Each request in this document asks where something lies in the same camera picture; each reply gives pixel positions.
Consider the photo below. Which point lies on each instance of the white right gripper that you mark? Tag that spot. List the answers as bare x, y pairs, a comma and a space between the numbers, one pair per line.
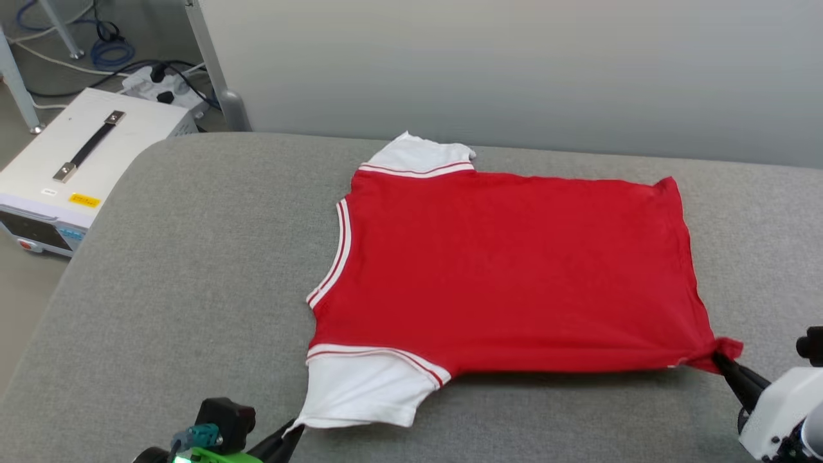
784, 418

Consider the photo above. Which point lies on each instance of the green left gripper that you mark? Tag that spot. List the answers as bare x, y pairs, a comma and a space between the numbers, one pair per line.
218, 458

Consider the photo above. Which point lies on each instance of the red and white garment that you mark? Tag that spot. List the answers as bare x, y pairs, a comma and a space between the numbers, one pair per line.
514, 270

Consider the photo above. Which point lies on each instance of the black round left gripper motor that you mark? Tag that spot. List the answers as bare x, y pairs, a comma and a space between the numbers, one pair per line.
151, 456

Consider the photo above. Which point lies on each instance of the yellow warning label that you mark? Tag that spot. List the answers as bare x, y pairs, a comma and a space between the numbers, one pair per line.
85, 200

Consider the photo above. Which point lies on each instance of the white equipment box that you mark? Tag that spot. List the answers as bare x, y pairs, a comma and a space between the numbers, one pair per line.
128, 141

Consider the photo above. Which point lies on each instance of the black power plug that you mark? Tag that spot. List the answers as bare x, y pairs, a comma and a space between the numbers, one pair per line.
165, 98
157, 72

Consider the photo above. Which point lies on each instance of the white power strip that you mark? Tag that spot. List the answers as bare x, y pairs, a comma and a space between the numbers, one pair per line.
183, 90

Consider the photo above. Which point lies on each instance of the upright grey metal leg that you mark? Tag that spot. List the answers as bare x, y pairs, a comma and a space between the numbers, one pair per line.
19, 90

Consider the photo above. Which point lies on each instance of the slanted grey metal leg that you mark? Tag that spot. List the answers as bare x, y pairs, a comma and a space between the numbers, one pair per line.
61, 29

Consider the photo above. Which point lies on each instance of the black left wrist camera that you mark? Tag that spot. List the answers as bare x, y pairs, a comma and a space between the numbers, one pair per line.
225, 418

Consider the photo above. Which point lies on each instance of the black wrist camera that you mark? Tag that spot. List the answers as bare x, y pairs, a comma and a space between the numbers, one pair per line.
225, 418
813, 347

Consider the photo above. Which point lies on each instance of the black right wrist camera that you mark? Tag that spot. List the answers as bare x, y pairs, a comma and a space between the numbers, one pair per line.
813, 347

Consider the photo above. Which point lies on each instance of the teal left camera connector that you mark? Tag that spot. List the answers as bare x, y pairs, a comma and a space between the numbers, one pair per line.
202, 437

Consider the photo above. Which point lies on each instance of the grey metal partition post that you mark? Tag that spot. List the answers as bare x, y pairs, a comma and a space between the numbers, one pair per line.
228, 103

